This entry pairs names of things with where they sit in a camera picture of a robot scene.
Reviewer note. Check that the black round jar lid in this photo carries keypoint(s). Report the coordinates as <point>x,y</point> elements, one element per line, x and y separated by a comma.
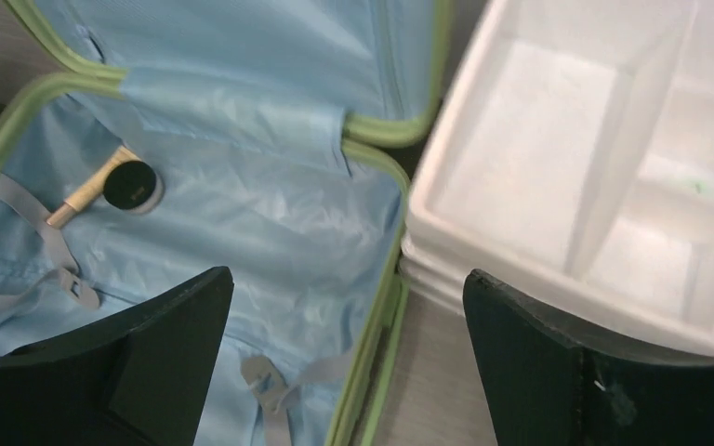
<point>133,187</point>

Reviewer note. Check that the green ribbed hard-shell suitcase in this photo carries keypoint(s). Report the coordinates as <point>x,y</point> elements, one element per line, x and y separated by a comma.
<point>269,123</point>

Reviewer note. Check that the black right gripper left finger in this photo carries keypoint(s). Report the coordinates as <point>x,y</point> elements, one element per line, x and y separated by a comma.
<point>137,377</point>

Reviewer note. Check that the white plastic drawer organizer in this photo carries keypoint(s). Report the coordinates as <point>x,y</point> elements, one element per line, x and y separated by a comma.
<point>574,160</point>

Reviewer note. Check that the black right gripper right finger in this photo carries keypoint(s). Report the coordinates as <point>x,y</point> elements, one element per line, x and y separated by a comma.
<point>551,378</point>

